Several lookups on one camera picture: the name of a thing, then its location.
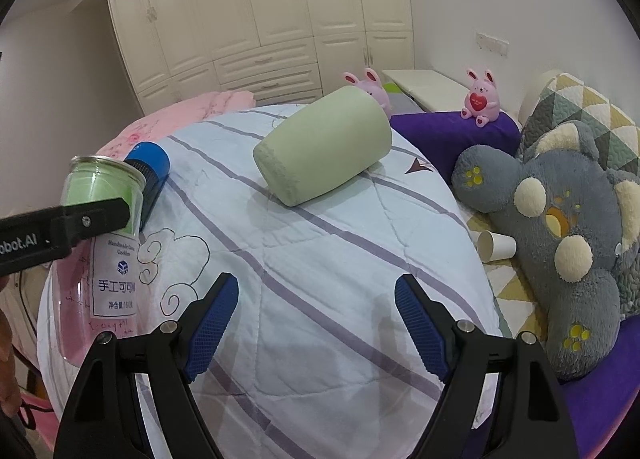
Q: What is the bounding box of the tall clear pink green jar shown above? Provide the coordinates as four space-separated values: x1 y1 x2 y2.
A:
51 156 145 367

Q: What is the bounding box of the white paper cup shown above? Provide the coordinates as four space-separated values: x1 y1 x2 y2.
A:
476 231 516 263

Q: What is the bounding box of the pale green ceramic cup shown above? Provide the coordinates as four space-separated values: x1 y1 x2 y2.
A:
253 86 393 207

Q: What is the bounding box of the person hand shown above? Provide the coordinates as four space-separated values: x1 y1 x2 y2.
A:
0 273 24 420

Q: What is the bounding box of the blue black metal can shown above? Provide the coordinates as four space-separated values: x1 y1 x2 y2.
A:
125 142 170 230

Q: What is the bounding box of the folded pink quilt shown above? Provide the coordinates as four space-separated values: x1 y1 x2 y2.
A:
98 91 256 160

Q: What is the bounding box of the grey plush elephant toy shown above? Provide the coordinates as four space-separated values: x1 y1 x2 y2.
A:
451 120 639 380

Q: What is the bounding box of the striped white blue tablecloth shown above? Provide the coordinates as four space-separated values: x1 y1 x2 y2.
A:
132 105 500 458

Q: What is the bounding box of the purple blanket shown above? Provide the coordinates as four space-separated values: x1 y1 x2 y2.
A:
390 112 521 184

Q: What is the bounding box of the right pink bunny toy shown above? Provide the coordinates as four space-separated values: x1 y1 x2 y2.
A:
461 68 501 128

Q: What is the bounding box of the pink bunny toy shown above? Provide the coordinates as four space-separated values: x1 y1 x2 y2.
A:
343 67 393 117
461 68 501 128

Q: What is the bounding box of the triangle patterned pillow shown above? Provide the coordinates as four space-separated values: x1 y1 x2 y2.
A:
516 70 639 174

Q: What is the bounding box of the cream white wardrobe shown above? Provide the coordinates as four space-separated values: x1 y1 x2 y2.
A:
107 0 414 114

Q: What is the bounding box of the white bench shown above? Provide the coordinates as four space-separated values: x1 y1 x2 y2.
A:
383 69 469 112

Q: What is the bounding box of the grey folded cloth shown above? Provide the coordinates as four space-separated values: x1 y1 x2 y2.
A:
383 82 424 116

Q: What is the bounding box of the left pink bunny toy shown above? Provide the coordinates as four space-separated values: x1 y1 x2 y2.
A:
343 67 393 117

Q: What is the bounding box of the white wall switch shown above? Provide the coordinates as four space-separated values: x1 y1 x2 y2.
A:
475 31 509 57

